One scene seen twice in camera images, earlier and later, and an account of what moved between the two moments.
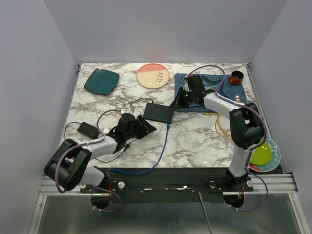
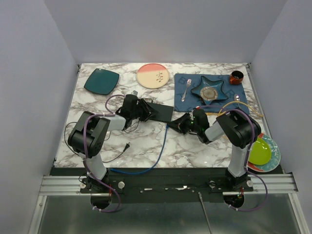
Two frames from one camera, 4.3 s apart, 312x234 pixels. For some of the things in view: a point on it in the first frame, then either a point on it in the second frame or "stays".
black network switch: x=158 y=112 stays
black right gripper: x=177 y=102 -> x=179 y=124
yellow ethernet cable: x=219 y=114 stays
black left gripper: x=147 y=127 -> x=146 y=115
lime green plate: x=261 y=154 stays
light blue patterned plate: x=275 y=158 stays
